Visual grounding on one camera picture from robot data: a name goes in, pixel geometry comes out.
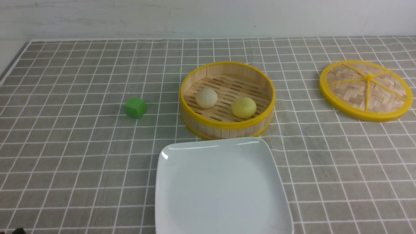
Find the yellow steamed bun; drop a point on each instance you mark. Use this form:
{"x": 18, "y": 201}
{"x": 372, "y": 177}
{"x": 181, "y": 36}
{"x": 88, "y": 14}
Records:
{"x": 244, "y": 107}

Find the white steamed bun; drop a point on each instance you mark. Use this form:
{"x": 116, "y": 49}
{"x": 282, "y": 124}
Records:
{"x": 206, "y": 98}

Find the grey checked tablecloth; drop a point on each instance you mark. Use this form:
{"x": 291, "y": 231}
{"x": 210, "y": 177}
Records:
{"x": 73, "y": 162}

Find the white square plate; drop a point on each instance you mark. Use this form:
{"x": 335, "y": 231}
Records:
{"x": 227, "y": 186}

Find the green cube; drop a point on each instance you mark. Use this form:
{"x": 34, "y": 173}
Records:
{"x": 135, "y": 108}

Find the woven bamboo steamer lid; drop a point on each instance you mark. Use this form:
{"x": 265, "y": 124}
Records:
{"x": 365, "y": 91}

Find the bamboo steamer basket yellow rim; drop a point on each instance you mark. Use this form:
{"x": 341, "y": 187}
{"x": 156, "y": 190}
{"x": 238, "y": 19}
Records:
{"x": 230, "y": 80}

